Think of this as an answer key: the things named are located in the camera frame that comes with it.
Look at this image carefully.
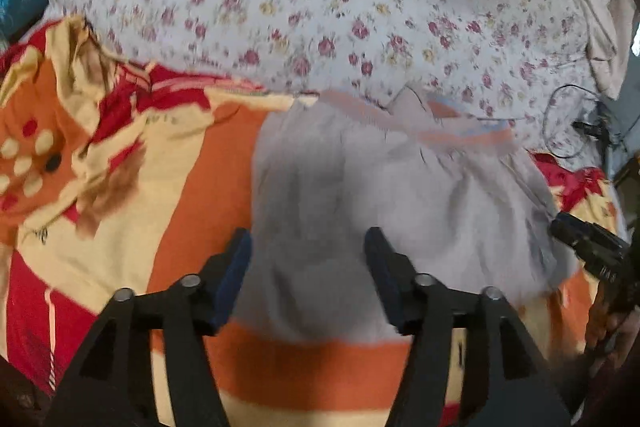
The black cable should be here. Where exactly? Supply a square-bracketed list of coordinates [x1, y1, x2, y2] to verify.
[541, 83, 627, 160]

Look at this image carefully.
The red orange printed blanket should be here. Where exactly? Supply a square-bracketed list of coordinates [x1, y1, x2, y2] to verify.
[0, 14, 628, 427]

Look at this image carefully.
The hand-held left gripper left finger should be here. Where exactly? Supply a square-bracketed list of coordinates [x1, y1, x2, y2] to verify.
[44, 227, 253, 427]

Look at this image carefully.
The person's right hand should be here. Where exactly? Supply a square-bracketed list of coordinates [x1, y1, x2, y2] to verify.
[581, 291, 632, 360]

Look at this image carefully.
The grey zip jacket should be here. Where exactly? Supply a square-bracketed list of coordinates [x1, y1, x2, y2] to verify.
[234, 88, 577, 347]

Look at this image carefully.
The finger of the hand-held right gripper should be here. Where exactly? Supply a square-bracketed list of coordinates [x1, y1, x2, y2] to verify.
[549, 212, 632, 279]

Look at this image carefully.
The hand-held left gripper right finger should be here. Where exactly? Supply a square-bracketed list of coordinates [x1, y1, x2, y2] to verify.
[363, 226, 572, 427]

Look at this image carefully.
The black plug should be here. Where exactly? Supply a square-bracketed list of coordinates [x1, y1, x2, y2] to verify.
[571, 119, 610, 142]

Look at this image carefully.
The floral quilt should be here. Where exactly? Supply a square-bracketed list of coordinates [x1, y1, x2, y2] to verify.
[45, 0, 603, 158]

